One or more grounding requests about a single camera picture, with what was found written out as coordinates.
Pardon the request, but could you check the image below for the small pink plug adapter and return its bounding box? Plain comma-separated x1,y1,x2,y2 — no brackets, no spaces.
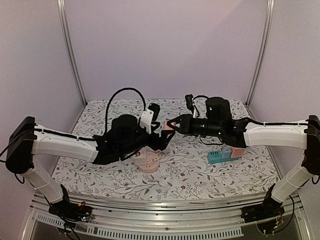
163,121,174,131

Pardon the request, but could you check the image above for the round pink socket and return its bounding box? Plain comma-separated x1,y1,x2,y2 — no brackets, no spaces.
138,152,160,173

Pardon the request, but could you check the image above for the left aluminium frame post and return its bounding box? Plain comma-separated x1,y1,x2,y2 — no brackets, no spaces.
56,0,87,107

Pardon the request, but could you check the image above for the aluminium frame post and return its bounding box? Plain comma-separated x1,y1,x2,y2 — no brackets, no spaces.
245,0,275,108
56,0,87,107

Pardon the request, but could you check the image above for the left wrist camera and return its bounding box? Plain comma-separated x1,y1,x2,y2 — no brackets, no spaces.
139,103,161,135

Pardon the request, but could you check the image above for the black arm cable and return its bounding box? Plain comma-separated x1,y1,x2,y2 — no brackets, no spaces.
34,87,146,143
192,94,311,127

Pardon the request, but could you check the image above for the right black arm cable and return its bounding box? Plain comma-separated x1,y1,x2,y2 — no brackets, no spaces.
192,94,311,127

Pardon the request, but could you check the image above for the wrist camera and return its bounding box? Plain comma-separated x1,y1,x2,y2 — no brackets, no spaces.
139,103,161,135
184,94,200,118

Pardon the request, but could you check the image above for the white cube socket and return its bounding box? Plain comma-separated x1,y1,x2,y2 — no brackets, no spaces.
132,149,147,166

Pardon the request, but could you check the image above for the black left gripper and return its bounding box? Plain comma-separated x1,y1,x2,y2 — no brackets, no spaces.
120,123,176,158

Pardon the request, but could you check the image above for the pink cube socket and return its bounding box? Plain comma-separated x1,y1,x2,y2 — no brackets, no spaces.
230,147,246,159

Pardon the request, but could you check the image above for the aluminium front rail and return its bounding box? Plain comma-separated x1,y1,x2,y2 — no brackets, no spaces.
21,193,313,240

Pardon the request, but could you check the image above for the right aluminium frame post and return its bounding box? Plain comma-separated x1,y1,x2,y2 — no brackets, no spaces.
245,0,275,108

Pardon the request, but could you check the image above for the teal power strip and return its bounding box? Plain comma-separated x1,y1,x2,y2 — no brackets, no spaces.
207,151,232,164

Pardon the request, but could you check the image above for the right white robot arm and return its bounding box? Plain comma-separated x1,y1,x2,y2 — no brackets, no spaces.
167,97,320,218

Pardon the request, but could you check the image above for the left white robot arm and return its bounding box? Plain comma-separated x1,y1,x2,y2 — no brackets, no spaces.
2,114,175,217

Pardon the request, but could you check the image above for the floral table mat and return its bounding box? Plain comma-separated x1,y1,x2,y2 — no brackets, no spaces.
52,99,280,201

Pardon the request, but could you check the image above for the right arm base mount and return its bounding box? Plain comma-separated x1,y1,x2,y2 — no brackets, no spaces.
241,183,285,235

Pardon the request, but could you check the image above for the small blue plug adapter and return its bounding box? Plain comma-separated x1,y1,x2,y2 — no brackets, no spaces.
221,147,232,162

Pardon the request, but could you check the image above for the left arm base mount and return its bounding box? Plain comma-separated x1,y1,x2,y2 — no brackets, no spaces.
45,184,93,240

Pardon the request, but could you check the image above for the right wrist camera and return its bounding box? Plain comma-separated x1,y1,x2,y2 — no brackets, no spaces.
184,94,200,118

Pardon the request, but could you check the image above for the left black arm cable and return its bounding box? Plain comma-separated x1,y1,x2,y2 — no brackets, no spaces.
34,87,146,143

